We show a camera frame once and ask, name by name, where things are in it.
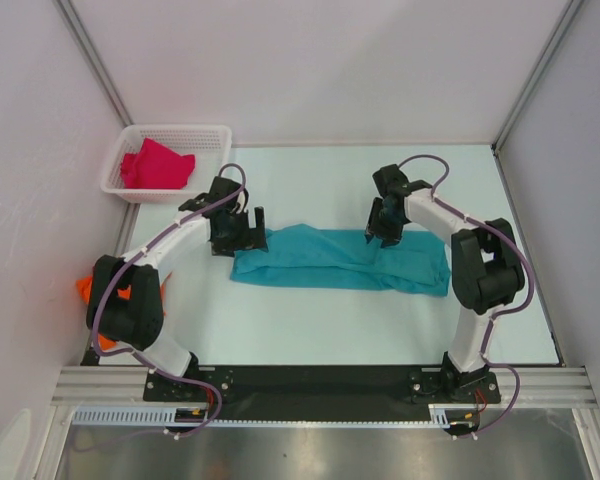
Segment magenta t shirt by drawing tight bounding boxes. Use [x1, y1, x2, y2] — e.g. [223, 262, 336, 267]
[119, 138, 196, 190]

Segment white slotted cable duct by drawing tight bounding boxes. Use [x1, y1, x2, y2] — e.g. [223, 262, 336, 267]
[72, 404, 481, 429]

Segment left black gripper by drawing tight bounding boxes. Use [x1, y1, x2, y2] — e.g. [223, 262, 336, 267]
[213, 207, 267, 257]

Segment teal t shirt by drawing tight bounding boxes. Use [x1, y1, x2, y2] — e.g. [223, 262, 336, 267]
[230, 224, 451, 298]

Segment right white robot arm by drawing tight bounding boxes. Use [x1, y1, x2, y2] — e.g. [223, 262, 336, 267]
[365, 164, 534, 403]

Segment aluminium front rail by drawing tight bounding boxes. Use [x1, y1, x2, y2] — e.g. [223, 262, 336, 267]
[51, 366, 597, 408]

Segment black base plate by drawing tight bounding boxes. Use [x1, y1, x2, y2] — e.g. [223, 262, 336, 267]
[143, 364, 501, 424]

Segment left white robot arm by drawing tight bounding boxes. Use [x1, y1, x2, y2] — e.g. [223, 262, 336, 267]
[86, 175, 268, 400]

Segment orange t shirt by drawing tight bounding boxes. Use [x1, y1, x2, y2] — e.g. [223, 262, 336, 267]
[75, 272, 171, 350]

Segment white plastic basket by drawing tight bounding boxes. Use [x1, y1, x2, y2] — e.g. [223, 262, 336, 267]
[100, 124, 232, 204]

